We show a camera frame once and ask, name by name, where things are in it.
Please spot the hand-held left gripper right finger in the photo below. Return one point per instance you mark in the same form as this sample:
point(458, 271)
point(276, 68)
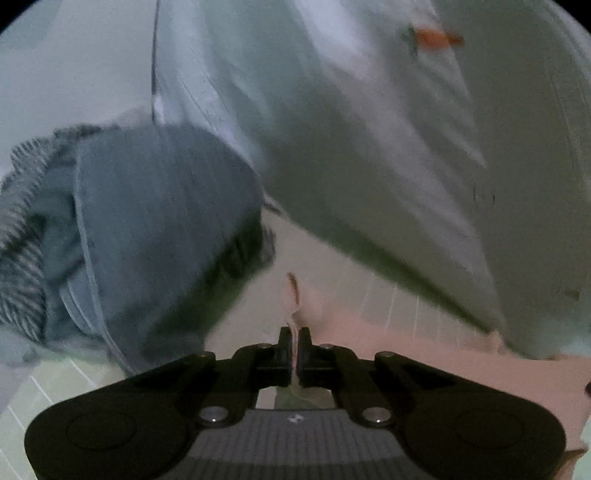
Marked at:
point(304, 355)

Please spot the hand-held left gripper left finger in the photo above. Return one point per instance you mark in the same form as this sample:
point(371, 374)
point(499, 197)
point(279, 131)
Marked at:
point(285, 355)

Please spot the beige garment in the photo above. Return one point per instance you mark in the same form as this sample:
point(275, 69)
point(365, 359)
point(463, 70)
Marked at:
point(438, 341)

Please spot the green grid mat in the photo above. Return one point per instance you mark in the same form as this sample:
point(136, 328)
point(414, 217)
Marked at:
point(258, 300)

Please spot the grey-blue sweater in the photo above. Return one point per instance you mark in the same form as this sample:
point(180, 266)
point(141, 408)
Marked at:
point(161, 207)

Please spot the carrot print quilt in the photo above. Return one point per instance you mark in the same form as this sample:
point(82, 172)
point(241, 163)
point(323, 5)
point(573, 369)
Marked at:
point(369, 138)

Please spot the light blue cloth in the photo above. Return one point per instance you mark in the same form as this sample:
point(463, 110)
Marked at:
point(14, 348)

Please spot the checked shirt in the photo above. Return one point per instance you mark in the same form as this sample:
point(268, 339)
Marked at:
point(23, 277)

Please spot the white board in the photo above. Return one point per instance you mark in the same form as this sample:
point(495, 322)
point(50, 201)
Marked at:
point(69, 69)

